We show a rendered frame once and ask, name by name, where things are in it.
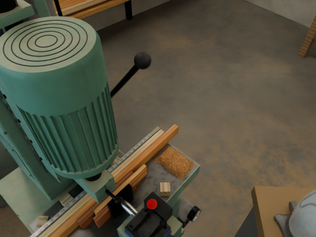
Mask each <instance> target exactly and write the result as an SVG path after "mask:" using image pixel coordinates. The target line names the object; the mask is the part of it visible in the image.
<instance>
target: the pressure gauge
mask: <svg viewBox="0 0 316 237"><path fill-rule="evenodd" d="M200 213H201V209H199V208H198V207H197V206H194V207H193V208H192V209H191V210H190V212H189V213H188V215H187V218H188V219H189V220H190V221H191V222H194V221H195V220H196V219H197V217H198V216H199V215H200ZM197 215H198V216H197Z"/></svg>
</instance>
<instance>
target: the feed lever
mask: <svg viewBox="0 0 316 237"><path fill-rule="evenodd" d="M150 64H151V57H150V55H149V54H148V53H146V52H139V53H137V54H136V55H135V57H134V66H133V67H132V68H131V69H130V70H129V71H128V73H127V74H126V75H125V76H124V77H123V78H122V80H121V81H120V82H119V83H118V84H117V85H116V86H115V87H114V88H113V89H112V91H111V92H110V95H111V98H112V97H113V96H114V95H115V94H116V93H117V92H118V91H119V90H120V89H121V88H122V87H123V86H124V85H125V84H126V83H127V82H128V81H129V80H130V79H131V78H132V77H133V76H134V75H135V73H136V72H137V71H138V70H139V69H141V70H144V69H147V68H148V67H149V66H150Z"/></svg>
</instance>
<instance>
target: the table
mask: <svg viewBox="0 0 316 237"><path fill-rule="evenodd" d="M169 146H170V147H172V148H173V149H175V150H176V151H178V152H179V153H181V154H182V155H184V156H185V157H186V158H187V159H189V160H190V161H192V162H193V163H194V164H196V165H195V166H194V167H193V168H192V169H191V170H190V171H189V172H188V173H187V174H186V175H185V177H184V178H183V179H182V180H180V179H179V178H178V177H176V176H175V175H174V174H172V173H171V172H170V171H168V170H167V169H166V168H164V167H163V166H162V165H161V164H160V163H158V162H157V161H155V159H156V158H157V157H158V156H159V155H160V154H161V153H162V152H163V151H165V150H166V149H167V148H168V147H169ZM145 165H146V166H147V175H146V176H145V177H144V178H143V179H142V180H141V181H140V182H139V183H138V184H137V185H136V190H137V191H136V192H135V193H134V194H133V196H134V199H133V200H132V201H131V202H130V204H131V205H132V206H133V207H134V208H135V209H137V208H138V207H139V206H140V205H141V203H142V202H143V201H144V199H145V198H146V197H147V196H148V195H149V194H150V193H151V192H154V193H155V194H157V195H158V196H159V197H160V198H161V199H163V200H164V201H165V202H166V203H167V204H169V205H171V204H172V203H173V202H174V201H175V199H176V198H177V197H178V196H179V195H180V194H181V193H182V192H183V191H184V189H185V188H186V187H187V186H188V185H189V184H190V183H191V182H192V180H193V179H194V178H195V177H196V176H197V175H198V173H199V169H200V165H199V164H198V163H196V162H195V161H194V160H192V159H191V158H189V157H188V156H186V155H185V154H183V153H182V152H181V151H179V150H178V149H176V148H175V147H174V146H172V145H171V144H169V143H167V144H166V145H165V146H164V147H163V148H162V149H160V150H159V151H158V152H157V153H156V154H155V155H154V156H153V157H152V158H151V159H150V160H149V161H148V162H147V163H145ZM161 182H169V183H170V196H160V183H161ZM129 216H130V215H129V214H128V213H127V212H126V211H125V210H122V211H121V212H120V213H119V214H118V215H117V216H116V217H115V218H114V219H113V218H112V217H110V218H109V219H108V220H107V221H106V222H105V223H104V224H103V225H102V226H101V227H98V226H97V225H96V224H95V221H94V220H93V221H92V222H91V223H90V224H89V225H88V226H87V227H86V228H85V229H84V230H83V229H82V228H81V227H80V226H78V227H77V228H76V229H75V230H74V231H73V232H72V233H71V234H70V235H68V236H67V237H119V235H118V231H117V228H118V227H119V226H120V225H121V224H122V223H123V222H124V221H125V220H126V219H127V218H128V217H129Z"/></svg>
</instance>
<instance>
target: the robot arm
mask: <svg viewBox="0 0 316 237"><path fill-rule="evenodd" d="M289 206H290V210H291V214H276V215H275V217H274V220H275V221H276V223H277V224H278V225H279V228H280V230H281V232H282V235H283V237H316V190H314V191H312V192H310V193H308V194H307V195H306V196H305V197H304V198H303V199H302V200H301V201H300V202H299V203H298V204H297V202H296V201H291V202H289Z"/></svg>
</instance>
